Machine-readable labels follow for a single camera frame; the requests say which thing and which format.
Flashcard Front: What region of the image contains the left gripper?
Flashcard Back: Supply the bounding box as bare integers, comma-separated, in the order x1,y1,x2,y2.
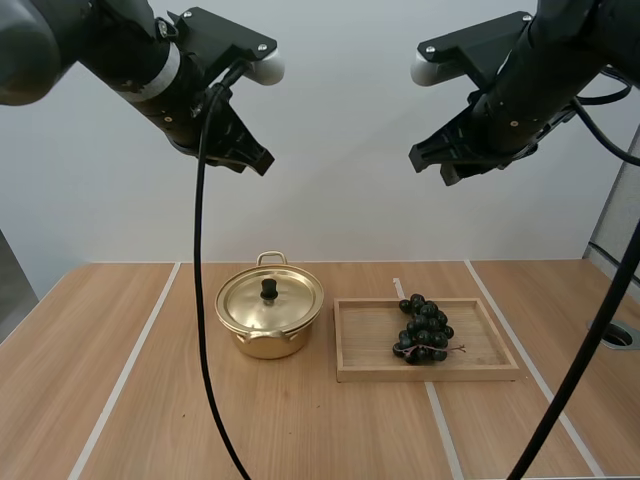
132,55,276,177

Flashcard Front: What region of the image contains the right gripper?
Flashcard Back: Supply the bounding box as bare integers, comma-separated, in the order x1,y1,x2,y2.
408,64,576,188

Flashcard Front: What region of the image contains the gold lid with black knob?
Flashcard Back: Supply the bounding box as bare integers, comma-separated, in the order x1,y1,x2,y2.
215,265,325,334

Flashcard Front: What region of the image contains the bunch of dark toy grapes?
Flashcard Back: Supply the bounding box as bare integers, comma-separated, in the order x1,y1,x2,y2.
391,293,467,366

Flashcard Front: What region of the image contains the shallow wooden tray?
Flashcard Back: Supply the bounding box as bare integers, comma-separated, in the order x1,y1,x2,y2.
333,297,521,384

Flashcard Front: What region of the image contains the black cable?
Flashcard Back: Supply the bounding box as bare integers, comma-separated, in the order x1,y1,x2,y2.
192,64,254,480
505,249,640,480
569,64,640,167

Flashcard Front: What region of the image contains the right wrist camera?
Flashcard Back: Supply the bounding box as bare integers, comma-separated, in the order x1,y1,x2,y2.
409,12,536,87

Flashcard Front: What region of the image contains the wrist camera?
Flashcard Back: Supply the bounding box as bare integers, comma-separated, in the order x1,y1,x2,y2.
409,12,536,87
172,7,287,86

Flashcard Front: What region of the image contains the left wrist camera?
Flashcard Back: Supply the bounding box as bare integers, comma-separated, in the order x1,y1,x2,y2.
172,7,287,86

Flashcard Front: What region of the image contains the gold pot with two handles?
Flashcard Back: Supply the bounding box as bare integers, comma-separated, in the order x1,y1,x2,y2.
214,251,325,360

